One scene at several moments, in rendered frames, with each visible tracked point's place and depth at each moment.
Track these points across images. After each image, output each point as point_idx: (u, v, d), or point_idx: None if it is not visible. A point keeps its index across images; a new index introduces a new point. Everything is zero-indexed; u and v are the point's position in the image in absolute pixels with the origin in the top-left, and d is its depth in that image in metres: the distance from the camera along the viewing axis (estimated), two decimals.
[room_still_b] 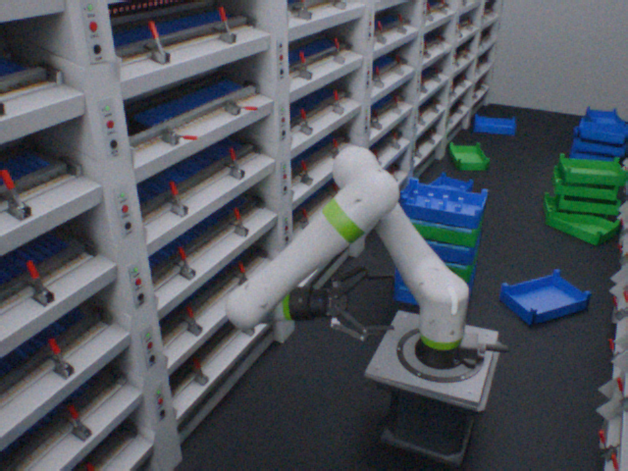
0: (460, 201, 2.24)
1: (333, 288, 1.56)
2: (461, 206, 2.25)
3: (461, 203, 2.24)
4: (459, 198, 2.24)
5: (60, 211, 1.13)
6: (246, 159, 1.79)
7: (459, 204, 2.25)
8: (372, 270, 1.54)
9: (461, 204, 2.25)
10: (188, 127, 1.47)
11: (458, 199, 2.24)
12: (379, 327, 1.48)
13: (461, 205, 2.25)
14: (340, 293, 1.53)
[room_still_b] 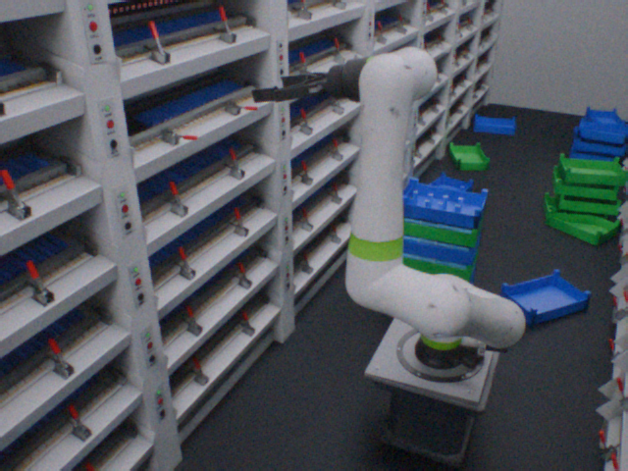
0: (460, 201, 2.24)
1: (321, 85, 1.28)
2: (461, 206, 2.25)
3: (461, 203, 2.24)
4: (459, 198, 2.24)
5: (60, 211, 1.13)
6: (246, 159, 1.79)
7: (459, 204, 2.25)
8: (269, 92, 1.29)
9: (461, 205, 2.25)
10: (188, 127, 1.47)
11: (458, 199, 2.24)
12: (293, 75, 1.42)
13: (461, 205, 2.25)
14: (313, 78, 1.30)
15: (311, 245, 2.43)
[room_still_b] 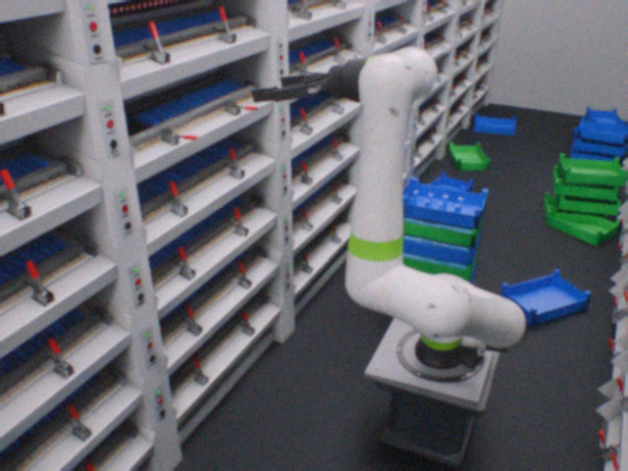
0: (460, 201, 2.24)
1: (321, 85, 1.28)
2: (461, 206, 2.25)
3: (461, 203, 2.24)
4: (459, 198, 2.24)
5: (60, 211, 1.13)
6: (246, 159, 1.79)
7: (459, 204, 2.25)
8: (269, 92, 1.29)
9: (461, 205, 2.25)
10: (188, 127, 1.47)
11: (458, 199, 2.24)
12: (292, 76, 1.42)
13: (461, 205, 2.25)
14: (313, 78, 1.30)
15: (311, 245, 2.43)
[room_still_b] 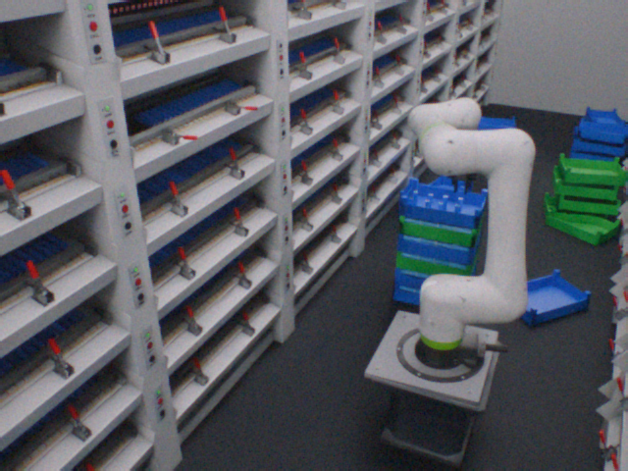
0: (460, 201, 2.24)
1: None
2: (461, 206, 2.25)
3: (461, 203, 2.24)
4: (459, 198, 2.24)
5: (60, 211, 1.13)
6: (246, 159, 1.79)
7: (459, 204, 2.25)
8: None
9: (461, 205, 2.25)
10: (188, 127, 1.47)
11: (458, 199, 2.24)
12: None
13: (461, 205, 2.25)
14: None
15: (311, 245, 2.43)
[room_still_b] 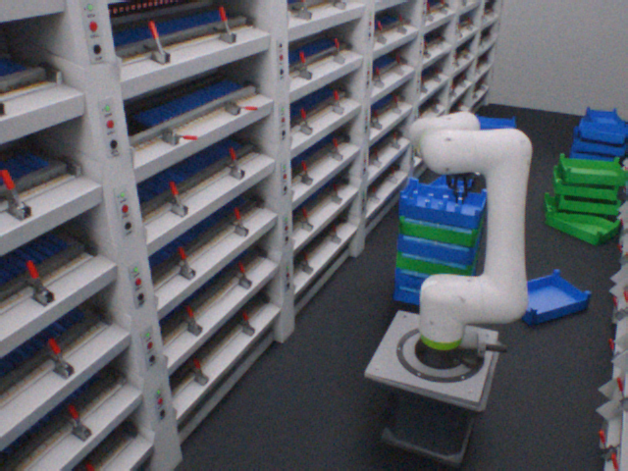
0: (460, 201, 2.24)
1: None
2: (461, 206, 2.25)
3: (461, 203, 2.24)
4: (459, 198, 2.24)
5: (60, 211, 1.13)
6: (246, 159, 1.79)
7: (459, 204, 2.25)
8: (453, 189, 2.21)
9: (461, 205, 2.25)
10: (188, 127, 1.47)
11: (458, 199, 2.24)
12: None
13: (461, 205, 2.25)
14: None
15: (311, 245, 2.43)
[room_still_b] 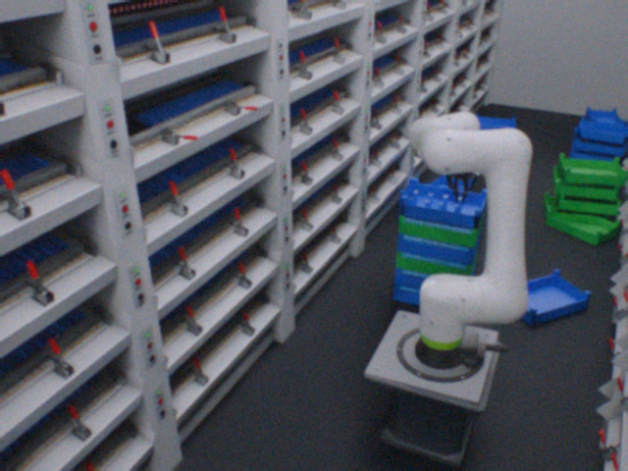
0: (460, 201, 2.24)
1: None
2: (461, 206, 2.25)
3: (461, 203, 2.24)
4: (459, 198, 2.24)
5: (60, 211, 1.13)
6: (246, 159, 1.79)
7: (459, 203, 2.25)
8: (453, 189, 2.21)
9: (461, 204, 2.25)
10: (188, 127, 1.47)
11: (458, 199, 2.24)
12: None
13: (461, 205, 2.25)
14: None
15: (311, 245, 2.43)
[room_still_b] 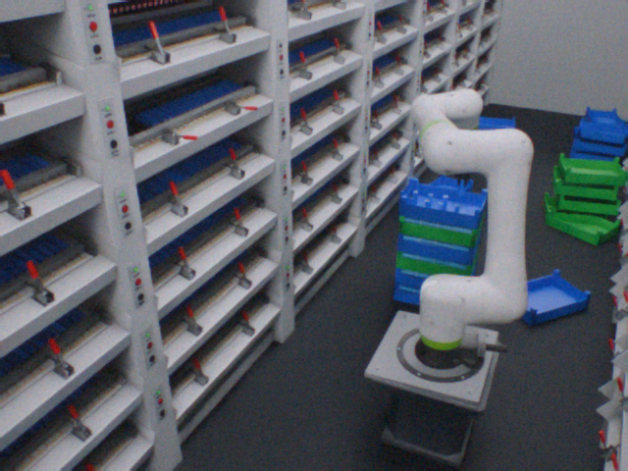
0: (462, 183, 2.20)
1: None
2: (463, 188, 2.21)
3: (463, 184, 2.21)
4: (461, 180, 2.21)
5: (60, 211, 1.13)
6: (246, 159, 1.79)
7: (461, 185, 2.21)
8: None
9: (463, 186, 2.21)
10: (188, 127, 1.47)
11: (460, 181, 2.21)
12: None
13: (463, 187, 2.21)
14: None
15: (311, 245, 2.43)
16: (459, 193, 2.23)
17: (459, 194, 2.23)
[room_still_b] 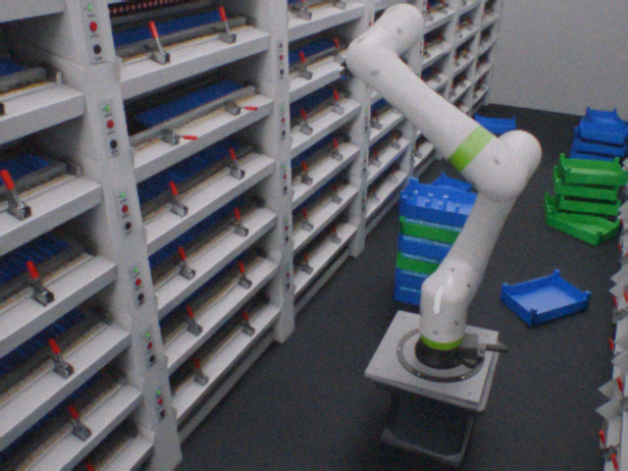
0: None
1: None
2: None
3: None
4: (341, 71, 1.79)
5: (60, 211, 1.13)
6: (246, 159, 1.79)
7: None
8: (346, 73, 1.74)
9: None
10: (188, 127, 1.47)
11: None
12: (343, 62, 1.76)
13: None
14: None
15: (311, 245, 2.43)
16: (344, 77, 1.84)
17: (345, 78, 1.85)
